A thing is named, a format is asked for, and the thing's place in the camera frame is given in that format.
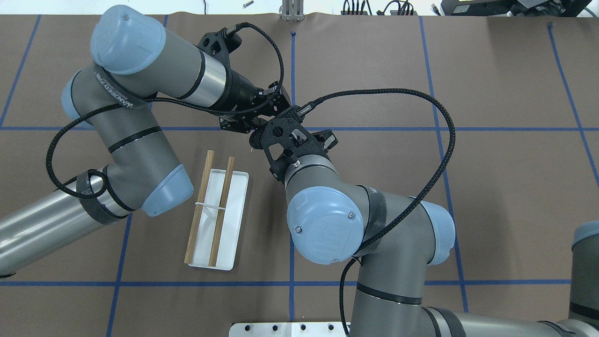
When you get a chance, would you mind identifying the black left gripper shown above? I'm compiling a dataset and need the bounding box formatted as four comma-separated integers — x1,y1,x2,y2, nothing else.
218,75,291,134

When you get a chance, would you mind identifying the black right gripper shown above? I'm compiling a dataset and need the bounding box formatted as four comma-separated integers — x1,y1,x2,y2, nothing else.
310,129,338,151

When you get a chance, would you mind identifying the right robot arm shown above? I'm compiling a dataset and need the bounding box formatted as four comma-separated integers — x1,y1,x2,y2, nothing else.
282,127,598,337

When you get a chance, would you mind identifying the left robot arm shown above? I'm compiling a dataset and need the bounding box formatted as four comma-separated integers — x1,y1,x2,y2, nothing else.
0,5,289,278

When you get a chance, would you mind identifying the wooden rack rod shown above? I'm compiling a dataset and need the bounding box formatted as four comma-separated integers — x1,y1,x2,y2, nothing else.
208,156,235,267
184,150,214,264

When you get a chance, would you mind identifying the black equipment box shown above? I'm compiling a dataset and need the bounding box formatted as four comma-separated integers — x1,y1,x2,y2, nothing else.
440,0,591,17

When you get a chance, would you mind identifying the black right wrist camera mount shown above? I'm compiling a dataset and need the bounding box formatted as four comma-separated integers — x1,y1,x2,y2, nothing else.
249,105,329,183

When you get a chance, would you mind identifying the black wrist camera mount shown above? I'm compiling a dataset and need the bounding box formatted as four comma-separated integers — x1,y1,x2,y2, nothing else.
197,28,242,68
249,105,329,183

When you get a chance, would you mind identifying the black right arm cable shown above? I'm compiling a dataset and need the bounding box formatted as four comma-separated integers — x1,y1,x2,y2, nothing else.
299,89,456,337

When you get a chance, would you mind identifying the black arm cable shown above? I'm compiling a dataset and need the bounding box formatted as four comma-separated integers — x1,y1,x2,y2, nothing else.
299,89,456,337
45,22,285,199

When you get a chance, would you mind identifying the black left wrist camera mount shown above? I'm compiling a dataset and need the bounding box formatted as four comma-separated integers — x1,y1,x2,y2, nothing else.
197,28,242,68

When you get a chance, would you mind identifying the aluminium frame post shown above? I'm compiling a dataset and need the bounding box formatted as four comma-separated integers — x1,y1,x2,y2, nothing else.
280,0,305,22

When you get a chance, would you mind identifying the black cable bundle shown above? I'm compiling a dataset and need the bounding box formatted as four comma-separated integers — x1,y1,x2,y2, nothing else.
341,0,418,16

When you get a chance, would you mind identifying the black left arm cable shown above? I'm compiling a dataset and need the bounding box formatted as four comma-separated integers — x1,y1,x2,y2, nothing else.
45,22,285,199

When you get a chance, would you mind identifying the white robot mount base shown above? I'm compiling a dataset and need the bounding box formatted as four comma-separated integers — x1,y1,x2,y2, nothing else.
228,322,346,337

